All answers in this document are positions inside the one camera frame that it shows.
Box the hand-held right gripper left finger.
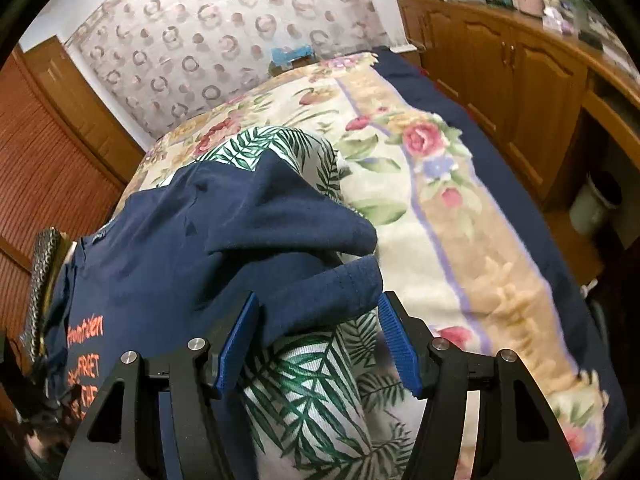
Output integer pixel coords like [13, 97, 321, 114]
[59, 292, 261, 480]

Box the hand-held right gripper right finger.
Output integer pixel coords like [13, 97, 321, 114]
[377, 290, 581, 480]

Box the navy t-shirt with orange print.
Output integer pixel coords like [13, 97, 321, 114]
[42, 150, 383, 421]

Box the palm leaf print sheet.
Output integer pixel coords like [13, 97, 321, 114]
[197, 126, 426, 480]

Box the floral pillow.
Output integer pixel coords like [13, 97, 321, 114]
[122, 52, 608, 480]

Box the white trash bin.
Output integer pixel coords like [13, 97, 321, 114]
[570, 172, 623, 236]

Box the wooden louvered door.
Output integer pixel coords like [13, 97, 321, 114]
[0, 35, 146, 411]

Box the wooden cabinet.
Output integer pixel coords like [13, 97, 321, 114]
[395, 0, 640, 271]

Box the blue box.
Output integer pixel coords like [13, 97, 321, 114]
[270, 46, 316, 68]

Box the circle pattern curtain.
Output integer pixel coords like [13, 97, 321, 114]
[65, 0, 391, 141]

